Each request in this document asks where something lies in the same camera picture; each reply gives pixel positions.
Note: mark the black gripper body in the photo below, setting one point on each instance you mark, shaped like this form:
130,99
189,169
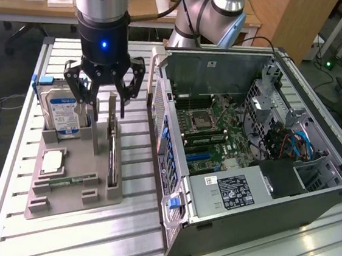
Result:
101,47

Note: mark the green graphics card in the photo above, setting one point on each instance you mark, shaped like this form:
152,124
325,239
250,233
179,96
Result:
112,158

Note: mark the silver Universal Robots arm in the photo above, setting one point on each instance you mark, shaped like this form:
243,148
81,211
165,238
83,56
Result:
95,1

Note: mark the white paper stack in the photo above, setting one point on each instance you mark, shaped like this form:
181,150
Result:
160,6

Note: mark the wooden desk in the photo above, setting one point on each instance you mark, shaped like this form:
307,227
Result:
33,9

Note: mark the silver CPU chip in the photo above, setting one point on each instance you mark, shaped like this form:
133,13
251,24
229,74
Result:
52,162

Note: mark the grey parts rack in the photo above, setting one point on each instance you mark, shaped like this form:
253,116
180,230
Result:
84,167

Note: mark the CPU socket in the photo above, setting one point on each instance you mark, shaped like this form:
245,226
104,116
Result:
202,119

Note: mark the black office chair base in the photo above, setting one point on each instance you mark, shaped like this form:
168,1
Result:
21,34

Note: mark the installed RAM sticks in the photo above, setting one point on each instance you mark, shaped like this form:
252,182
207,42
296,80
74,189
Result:
205,138

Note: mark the green RAM stick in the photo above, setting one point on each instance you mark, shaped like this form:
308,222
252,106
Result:
67,181

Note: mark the blue case latch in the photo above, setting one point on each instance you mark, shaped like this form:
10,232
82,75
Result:
173,203

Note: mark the metal disk bay cage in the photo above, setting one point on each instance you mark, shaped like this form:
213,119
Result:
263,108

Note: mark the grey power supply unit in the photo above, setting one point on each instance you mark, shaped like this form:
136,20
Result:
231,195

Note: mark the open black PC case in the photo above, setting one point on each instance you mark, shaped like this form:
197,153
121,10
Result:
240,221

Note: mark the hard disk in blue frame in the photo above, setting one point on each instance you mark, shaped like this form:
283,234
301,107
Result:
65,117

